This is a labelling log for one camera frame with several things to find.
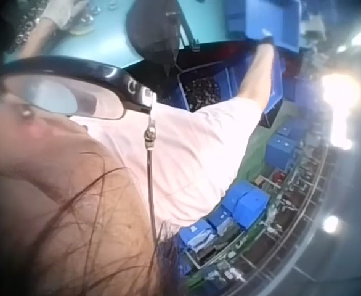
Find black round fabric bag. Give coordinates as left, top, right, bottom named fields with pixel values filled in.
left=124, top=0, right=181, bottom=67

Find blue box with white dots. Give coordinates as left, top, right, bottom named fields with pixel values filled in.
left=265, top=125, right=307, bottom=170

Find grey machine block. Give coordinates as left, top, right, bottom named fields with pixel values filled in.
left=302, top=14, right=328, bottom=44

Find group of small metal parts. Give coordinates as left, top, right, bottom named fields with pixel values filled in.
left=81, top=0, right=120, bottom=24

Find long metal storage rack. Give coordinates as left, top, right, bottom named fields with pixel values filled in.
left=195, top=129, right=351, bottom=290

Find blue crate of dark parts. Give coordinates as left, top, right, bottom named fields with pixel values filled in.
left=176, top=65, right=231, bottom=112

